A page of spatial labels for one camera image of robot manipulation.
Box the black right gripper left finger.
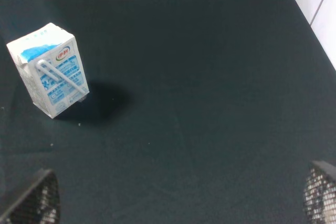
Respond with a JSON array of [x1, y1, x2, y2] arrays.
[[1, 169, 61, 223]]

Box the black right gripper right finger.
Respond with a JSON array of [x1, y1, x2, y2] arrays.
[[303, 161, 335, 223]]

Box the white blue milk carton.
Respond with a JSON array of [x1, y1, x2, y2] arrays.
[[6, 23, 89, 119]]

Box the black tablecloth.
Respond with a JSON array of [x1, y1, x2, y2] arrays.
[[1, 0, 335, 223]]

